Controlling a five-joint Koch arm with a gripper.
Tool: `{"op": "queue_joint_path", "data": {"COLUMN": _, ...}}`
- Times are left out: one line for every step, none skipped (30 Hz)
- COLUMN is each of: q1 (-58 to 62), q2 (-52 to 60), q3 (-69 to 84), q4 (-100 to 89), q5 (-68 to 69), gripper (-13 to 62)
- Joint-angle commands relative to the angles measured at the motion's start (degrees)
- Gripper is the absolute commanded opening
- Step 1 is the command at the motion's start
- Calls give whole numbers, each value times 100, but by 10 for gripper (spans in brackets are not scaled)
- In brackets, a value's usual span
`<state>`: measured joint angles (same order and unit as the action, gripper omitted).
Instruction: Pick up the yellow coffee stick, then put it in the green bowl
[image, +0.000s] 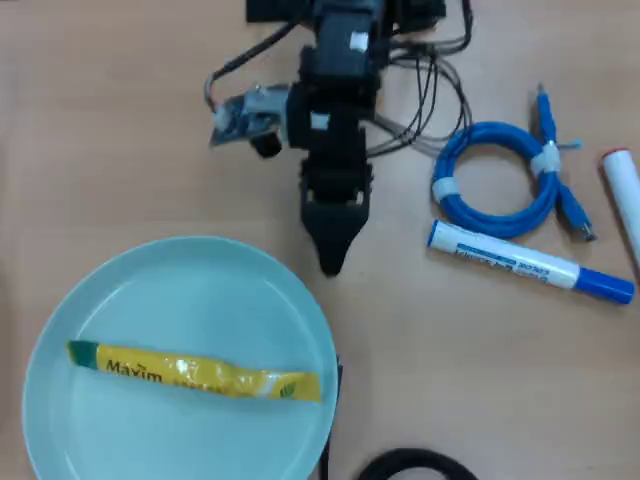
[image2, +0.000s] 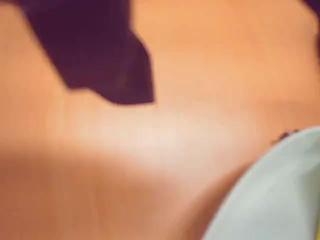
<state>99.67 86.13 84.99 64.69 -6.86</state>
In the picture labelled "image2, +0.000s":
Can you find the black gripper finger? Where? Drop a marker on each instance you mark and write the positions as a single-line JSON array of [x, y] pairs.
[[95, 50], [315, 6]]

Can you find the yellow coffee stick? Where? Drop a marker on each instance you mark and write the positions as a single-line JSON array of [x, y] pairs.
[[319, 230]]

